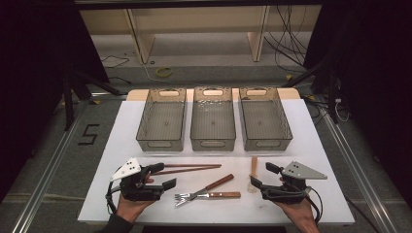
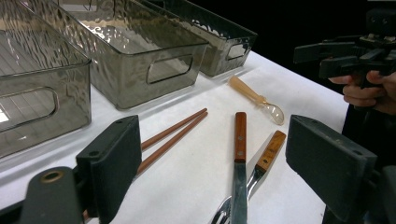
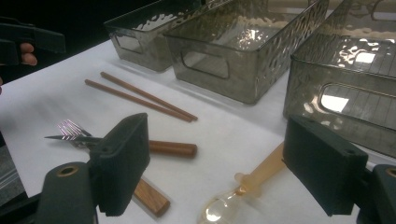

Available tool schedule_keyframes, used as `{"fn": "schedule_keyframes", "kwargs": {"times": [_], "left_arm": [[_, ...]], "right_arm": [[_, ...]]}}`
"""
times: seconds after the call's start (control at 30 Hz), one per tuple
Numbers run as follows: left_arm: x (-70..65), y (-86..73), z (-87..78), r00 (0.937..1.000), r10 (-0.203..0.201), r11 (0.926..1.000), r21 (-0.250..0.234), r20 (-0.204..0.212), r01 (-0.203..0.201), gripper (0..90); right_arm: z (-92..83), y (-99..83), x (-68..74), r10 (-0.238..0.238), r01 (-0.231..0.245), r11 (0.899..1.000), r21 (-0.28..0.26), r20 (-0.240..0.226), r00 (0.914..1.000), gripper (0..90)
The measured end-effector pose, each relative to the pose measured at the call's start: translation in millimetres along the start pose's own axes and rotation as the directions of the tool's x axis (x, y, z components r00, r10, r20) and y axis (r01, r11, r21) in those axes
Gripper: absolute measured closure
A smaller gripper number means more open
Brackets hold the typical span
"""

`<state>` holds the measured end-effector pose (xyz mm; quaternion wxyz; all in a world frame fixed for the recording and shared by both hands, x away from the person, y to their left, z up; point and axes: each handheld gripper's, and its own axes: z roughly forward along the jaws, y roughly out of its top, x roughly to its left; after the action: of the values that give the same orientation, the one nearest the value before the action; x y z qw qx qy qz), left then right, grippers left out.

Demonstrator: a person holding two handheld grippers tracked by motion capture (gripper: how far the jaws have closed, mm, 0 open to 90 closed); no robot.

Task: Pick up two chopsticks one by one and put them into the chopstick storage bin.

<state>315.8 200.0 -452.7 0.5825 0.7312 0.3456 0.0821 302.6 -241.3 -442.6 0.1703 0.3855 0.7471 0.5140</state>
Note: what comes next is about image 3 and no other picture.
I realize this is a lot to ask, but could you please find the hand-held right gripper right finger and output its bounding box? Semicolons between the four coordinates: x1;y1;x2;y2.
282;114;369;217

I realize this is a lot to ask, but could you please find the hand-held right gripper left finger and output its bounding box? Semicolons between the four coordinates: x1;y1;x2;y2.
89;112;151;217

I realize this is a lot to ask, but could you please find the fork with light wooden handle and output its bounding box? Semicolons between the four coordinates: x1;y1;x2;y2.
56;119;172;218

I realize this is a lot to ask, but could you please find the fork with dark wooden handle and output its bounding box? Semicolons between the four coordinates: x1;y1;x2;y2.
44;133;199;159

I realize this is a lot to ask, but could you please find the wooden-handled utensil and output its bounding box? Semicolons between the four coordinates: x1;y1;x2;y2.
197;143;286;224

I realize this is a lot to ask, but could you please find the brown wooden chopstick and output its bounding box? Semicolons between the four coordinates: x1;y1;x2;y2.
99;71;199;122
84;78;194;123

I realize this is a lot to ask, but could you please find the smoky transparent plastic bin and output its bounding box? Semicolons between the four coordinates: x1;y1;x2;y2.
163;0;331;105
104;0;204;73
282;0;396;159

